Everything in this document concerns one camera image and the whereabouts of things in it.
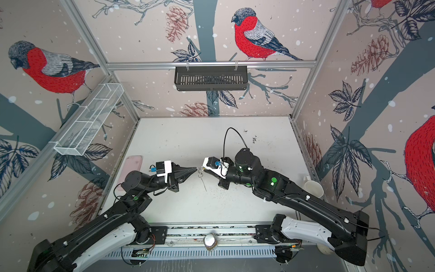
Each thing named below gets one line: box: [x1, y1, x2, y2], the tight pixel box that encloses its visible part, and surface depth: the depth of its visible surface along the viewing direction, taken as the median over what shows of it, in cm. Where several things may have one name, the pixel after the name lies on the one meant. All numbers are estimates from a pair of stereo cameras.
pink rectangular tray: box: [116, 155, 143, 191], surface depth 99 cm
